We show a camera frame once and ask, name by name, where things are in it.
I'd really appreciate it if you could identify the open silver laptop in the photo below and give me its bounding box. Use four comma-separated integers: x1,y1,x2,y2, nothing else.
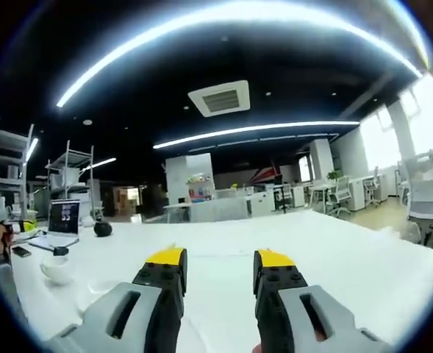
28,199,82,249

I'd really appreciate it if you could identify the grey metal shelving rack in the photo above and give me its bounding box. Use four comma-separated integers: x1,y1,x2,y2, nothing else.
0,124,35,221

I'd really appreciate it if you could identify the white tabletop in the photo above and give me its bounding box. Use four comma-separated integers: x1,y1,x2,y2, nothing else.
9,210,433,353

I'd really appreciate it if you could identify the ceiling air conditioner vent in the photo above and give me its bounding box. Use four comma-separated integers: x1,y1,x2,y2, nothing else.
187,79,251,118

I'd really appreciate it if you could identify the long ceiling light strip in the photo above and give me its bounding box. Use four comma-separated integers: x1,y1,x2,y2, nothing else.
56,7,423,108

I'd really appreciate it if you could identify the white coffee cup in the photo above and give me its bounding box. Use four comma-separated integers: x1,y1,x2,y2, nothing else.
40,254,74,286

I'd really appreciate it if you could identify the black round speaker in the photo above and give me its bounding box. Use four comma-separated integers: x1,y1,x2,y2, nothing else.
93,219,113,238

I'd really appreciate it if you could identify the white reception counter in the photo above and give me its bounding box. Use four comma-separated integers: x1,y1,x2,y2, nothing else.
163,193,276,224

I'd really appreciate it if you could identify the white metal shelving rack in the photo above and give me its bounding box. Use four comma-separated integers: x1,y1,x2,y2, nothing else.
45,139,96,221

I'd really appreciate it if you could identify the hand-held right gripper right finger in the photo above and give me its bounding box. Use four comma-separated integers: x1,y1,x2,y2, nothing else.
252,248,396,353

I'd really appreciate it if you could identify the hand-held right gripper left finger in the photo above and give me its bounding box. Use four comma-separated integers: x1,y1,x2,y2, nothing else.
45,245,188,353

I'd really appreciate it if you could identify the white mesh office chair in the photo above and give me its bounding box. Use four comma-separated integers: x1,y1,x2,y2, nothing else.
403,151,433,236

